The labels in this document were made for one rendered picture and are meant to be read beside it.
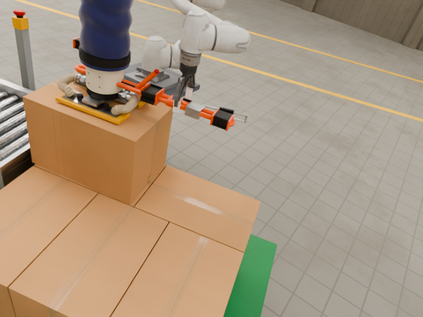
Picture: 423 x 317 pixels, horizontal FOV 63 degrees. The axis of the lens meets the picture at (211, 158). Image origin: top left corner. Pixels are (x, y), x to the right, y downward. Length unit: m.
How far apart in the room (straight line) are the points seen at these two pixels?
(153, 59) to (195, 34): 1.01
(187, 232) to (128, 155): 0.47
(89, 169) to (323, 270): 1.69
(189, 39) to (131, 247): 0.93
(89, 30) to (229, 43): 0.58
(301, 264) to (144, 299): 1.34
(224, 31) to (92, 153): 0.83
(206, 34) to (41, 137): 0.98
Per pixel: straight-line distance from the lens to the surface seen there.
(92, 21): 1.56
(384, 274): 2.86
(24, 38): 2.69
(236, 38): 1.47
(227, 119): 1.50
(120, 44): 1.59
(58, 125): 1.78
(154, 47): 2.39
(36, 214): 1.79
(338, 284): 2.59
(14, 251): 1.68
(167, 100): 1.57
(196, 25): 1.41
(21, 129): 2.34
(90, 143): 1.71
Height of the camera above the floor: 1.85
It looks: 37 degrees down
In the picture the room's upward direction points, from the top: 14 degrees clockwise
